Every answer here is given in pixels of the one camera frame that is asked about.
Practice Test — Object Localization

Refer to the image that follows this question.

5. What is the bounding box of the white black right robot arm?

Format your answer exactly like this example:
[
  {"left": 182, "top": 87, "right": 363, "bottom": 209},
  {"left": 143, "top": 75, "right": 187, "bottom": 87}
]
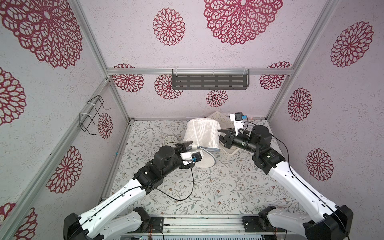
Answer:
[{"left": 218, "top": 125, "right": 354, "bottom": 240}]

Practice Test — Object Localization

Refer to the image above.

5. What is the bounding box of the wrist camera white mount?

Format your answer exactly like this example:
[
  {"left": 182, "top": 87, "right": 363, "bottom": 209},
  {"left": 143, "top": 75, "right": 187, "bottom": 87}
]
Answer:
[
  {"left": 230, "top": 112, "right": 248, "bottom": 136},
  {"left": 180, "top": 152, "right": 203, "bottom": 163}
]

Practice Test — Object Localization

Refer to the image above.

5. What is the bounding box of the white perforated plastic basket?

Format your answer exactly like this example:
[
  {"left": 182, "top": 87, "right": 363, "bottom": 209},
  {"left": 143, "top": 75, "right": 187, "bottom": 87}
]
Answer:
[{"left": 206, "top": 111, "right": 241, "bottom": 158}]

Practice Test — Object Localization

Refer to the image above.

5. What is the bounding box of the white round alarm clock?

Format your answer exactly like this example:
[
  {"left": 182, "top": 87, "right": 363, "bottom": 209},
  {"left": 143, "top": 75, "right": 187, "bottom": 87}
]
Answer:
[{"left": 163, "top": 136, "right": 179, "bottom": 147}]

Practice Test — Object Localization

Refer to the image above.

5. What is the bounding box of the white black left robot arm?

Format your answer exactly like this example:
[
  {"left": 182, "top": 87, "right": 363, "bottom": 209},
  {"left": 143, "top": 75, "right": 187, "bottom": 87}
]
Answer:
[{"left": 63, "top": 142, "right": 202, "bottom": 240}]

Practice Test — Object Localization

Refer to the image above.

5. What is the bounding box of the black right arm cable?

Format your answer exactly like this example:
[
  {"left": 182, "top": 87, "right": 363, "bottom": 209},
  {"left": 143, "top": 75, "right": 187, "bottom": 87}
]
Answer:
[{"left": 242, "top": 119, "right": 352, "bottom": 240}]

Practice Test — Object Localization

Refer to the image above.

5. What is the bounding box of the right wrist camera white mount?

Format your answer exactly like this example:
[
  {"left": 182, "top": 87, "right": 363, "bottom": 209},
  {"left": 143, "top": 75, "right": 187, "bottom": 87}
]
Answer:
[{"left": 230, "top": 112, "right": 248, "bottom": 136}]

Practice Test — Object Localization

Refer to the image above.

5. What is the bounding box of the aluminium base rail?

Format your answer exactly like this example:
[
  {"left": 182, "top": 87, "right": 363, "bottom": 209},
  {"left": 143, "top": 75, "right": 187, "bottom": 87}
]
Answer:
[{"left": 119, "top": 214, "right": 331, "bottom": 240}]

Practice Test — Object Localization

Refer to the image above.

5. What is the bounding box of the black wire wall rack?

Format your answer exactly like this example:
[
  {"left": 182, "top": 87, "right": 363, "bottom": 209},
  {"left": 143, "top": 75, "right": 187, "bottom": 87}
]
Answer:
[{"left": 79, "top": 95, "right": 110, "bottom": 136}]

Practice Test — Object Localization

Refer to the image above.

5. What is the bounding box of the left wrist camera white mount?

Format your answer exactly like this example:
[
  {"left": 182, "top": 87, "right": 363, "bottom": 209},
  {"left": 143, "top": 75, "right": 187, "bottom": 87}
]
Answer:
[{"left": 180, "top": 152, "right": 203, "bottom": 163}]

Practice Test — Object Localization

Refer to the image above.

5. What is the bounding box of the dark grey wall shelf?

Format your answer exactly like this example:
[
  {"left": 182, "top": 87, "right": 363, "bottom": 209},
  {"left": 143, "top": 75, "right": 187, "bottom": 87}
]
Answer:
[{"left": 171, "top": 70, "right": 250, "bottom": 91}]

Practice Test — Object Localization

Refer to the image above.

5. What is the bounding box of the white mesh bag blue trim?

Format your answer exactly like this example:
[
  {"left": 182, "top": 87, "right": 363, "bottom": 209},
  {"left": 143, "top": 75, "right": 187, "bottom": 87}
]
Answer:
[{"left": 183, "top": 118, "right": 221, "bottom": 169}]

